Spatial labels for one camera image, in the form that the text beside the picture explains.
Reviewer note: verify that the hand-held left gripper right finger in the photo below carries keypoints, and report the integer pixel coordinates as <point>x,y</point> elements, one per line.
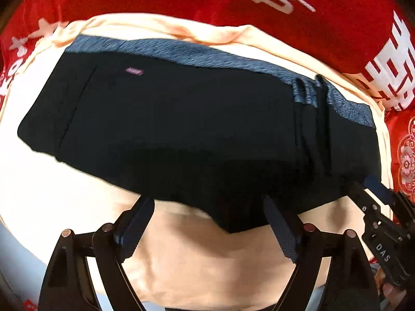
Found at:
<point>283,233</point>

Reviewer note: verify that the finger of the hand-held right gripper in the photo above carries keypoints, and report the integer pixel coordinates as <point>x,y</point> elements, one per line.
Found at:
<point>377,186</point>
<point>361,201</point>

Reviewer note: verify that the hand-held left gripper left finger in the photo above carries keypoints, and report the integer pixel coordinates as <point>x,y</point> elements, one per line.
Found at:
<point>133,236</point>

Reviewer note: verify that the black pants with blue stripes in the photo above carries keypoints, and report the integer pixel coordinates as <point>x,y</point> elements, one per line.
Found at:
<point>178,129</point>

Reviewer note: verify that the person's right hand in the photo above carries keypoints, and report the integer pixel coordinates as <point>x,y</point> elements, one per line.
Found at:
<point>389,298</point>

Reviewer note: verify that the red embroidered pillow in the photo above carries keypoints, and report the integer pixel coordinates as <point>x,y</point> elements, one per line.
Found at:
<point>405,155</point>

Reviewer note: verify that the peach cloth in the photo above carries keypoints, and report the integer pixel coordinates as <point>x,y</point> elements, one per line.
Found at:
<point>48,194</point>

